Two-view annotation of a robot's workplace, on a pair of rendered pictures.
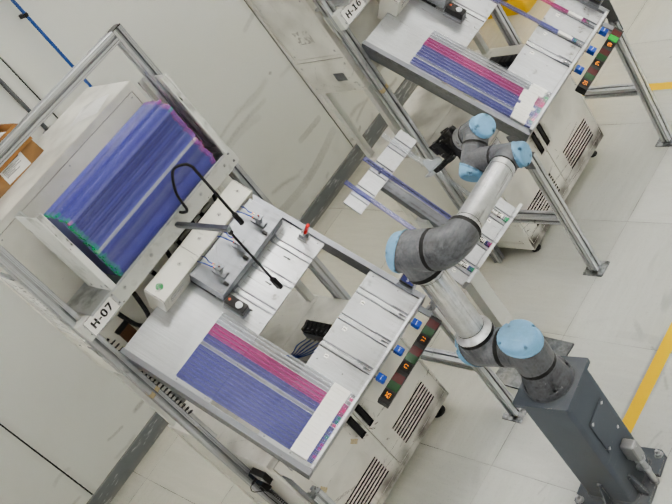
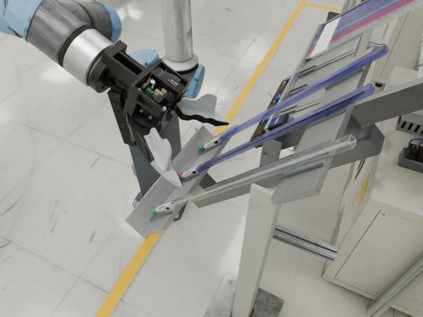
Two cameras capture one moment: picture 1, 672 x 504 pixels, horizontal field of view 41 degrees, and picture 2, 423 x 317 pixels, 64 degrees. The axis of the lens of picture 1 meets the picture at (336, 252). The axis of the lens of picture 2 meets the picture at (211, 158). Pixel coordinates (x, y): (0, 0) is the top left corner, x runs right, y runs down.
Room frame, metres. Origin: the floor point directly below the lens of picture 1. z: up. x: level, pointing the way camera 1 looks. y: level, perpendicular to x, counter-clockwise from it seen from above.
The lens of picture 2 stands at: (2.81, -0.66, 1.38)
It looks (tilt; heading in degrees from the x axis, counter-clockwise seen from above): 49 degrees down; 142
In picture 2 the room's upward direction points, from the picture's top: straight up
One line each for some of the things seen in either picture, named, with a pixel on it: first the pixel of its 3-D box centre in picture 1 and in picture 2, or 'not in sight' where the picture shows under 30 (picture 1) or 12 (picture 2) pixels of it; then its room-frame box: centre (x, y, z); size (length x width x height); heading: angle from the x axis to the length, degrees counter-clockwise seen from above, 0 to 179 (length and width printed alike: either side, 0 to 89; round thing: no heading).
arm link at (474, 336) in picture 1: (451, 300); (175, 17); (2.01, -0.16, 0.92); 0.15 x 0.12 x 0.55; 36
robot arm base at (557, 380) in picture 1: (542, 371); not in sight; (1.90, -0.24, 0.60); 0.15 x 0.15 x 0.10
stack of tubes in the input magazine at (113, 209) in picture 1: (133, 186); not in sight; (2.70, 0.36, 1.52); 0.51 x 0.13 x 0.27; 117
